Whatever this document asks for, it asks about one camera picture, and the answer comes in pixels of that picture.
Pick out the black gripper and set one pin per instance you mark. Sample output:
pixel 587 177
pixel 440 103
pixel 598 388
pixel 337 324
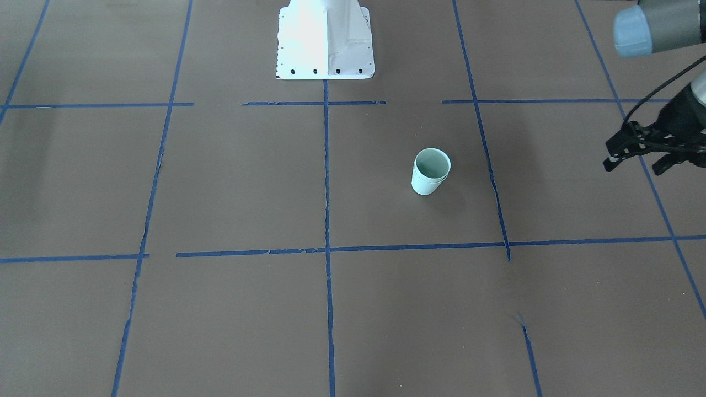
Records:
pixel 684 117

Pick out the mint green cup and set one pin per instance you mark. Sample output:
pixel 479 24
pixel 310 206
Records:
pixel 426 186
pixel 431 165

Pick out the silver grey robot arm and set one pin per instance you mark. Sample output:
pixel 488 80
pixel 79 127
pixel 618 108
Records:
pixel 660 26

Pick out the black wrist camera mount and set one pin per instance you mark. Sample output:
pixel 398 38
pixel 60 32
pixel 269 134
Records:
pixel 677 158

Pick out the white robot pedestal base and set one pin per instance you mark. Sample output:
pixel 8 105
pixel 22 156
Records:
pixel 318 40

